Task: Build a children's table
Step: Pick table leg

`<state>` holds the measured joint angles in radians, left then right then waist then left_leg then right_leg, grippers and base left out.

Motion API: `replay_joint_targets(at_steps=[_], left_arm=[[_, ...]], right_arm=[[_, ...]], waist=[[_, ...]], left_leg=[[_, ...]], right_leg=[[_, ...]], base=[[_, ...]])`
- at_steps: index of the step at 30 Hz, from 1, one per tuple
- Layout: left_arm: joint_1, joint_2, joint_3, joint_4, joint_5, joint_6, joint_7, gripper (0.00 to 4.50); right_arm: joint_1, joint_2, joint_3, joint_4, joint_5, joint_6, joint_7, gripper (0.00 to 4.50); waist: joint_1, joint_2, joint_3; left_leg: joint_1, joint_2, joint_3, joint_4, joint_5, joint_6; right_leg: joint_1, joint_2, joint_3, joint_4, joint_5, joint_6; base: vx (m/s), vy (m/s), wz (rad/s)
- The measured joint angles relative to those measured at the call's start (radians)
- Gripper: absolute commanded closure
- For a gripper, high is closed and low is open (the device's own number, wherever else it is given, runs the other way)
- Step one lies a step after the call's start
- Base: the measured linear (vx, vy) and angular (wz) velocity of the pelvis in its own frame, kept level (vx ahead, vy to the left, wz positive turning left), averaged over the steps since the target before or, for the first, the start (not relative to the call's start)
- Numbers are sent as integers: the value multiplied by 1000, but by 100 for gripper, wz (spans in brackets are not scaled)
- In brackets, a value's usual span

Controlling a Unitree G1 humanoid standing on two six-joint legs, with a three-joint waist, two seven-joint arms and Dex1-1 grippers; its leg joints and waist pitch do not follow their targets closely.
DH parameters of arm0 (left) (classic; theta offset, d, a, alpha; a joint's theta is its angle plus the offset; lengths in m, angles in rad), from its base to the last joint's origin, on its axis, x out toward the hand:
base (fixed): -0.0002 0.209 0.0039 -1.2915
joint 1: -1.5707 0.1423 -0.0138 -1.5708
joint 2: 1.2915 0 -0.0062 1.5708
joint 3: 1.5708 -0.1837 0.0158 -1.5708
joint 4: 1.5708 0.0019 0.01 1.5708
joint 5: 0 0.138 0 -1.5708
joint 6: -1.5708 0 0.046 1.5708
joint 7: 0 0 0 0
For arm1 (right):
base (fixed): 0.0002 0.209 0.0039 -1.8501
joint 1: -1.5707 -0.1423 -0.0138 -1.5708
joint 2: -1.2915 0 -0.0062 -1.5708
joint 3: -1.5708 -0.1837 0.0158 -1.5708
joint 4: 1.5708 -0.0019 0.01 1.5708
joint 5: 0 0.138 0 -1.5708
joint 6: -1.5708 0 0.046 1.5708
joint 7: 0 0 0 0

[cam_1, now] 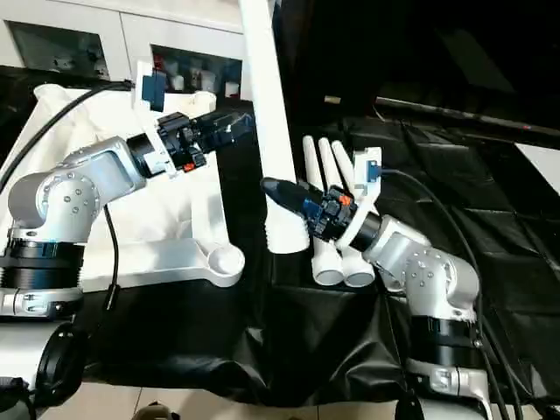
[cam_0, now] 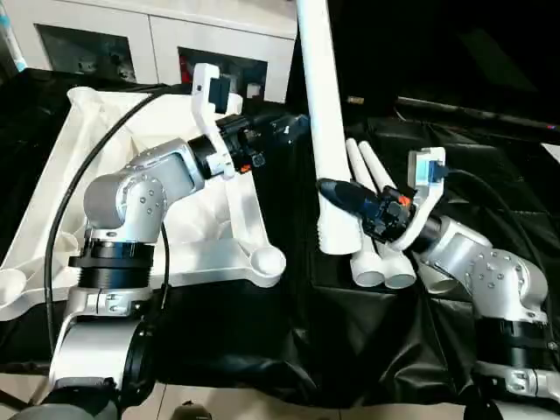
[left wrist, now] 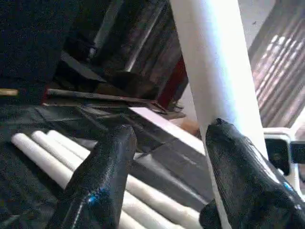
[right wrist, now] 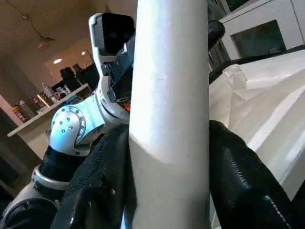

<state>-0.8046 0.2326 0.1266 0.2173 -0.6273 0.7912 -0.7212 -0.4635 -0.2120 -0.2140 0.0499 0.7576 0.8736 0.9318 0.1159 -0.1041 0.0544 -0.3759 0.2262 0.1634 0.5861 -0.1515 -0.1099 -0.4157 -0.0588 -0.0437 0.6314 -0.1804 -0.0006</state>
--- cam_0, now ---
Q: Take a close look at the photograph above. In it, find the dark long rod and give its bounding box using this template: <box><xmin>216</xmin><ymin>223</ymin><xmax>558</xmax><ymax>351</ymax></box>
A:
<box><xmin>395</xmin><ymin>95</ymin><xmax>560</xmax><ymax>132</ymax></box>

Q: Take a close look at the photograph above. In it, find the white plastic table top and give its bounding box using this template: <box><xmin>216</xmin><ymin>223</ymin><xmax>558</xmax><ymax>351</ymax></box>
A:
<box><xmin>0</xmin><ymin>85</ymin><xmax>288</xmax><ymax>323</ymax></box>

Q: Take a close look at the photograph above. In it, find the white glass door cabinet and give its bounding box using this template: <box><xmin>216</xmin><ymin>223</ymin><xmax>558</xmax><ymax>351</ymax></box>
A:
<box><xmin>0</xmin><ymin>0</ymin><xmax>298</xmax><ymax>104</ymax></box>

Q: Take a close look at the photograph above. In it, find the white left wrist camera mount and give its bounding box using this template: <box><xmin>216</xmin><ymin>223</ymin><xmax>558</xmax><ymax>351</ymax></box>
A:
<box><xmin>191</xmin><ymin>63</ymin><xmax>244</xmax><ymax>183</ymax></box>

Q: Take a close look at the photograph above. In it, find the black work mat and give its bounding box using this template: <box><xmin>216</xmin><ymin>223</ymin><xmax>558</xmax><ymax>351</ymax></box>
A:
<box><xmin>0</xmin><ymin>65</ymin><xmax>560</xmax><ymax>410</ymax></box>

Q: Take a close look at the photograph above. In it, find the dark grey robot torso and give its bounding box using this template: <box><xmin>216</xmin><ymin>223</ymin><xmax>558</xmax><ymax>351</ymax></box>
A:
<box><xmin>8</xmin><ymin>378</ymin><xmax>119</xmax><ymax>420</ymax></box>

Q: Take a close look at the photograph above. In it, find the red package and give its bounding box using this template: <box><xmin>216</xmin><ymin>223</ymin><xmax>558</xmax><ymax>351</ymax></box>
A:
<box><xmin>180</xmin><ymin>54</ymin><xmax>196</xmax><ymax>85</ymax></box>

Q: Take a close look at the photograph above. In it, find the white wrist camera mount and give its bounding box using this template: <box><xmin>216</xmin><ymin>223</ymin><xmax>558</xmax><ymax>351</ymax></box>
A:
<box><xmin>388</xmin><ymin>147</ymin><xmax>447</xmax><ymax>253</ymax></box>
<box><xmin>191</xmin><ymin>63</ymin><xmax>244</xmax><ymax>183</ymax></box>

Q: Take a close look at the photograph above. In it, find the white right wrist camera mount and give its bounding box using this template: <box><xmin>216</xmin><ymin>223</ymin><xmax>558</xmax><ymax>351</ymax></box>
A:
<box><xmin>388</xmin><ymin>147</ymin><xmax>447</xmax><ymax>253</ymax></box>

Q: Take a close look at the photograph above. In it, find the white blue patterned roll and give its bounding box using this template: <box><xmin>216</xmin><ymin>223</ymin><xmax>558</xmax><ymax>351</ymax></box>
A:
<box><xmin>0</xmin><ymin>0</ymin><xmax>27</xmax><ymax>75</ymax></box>

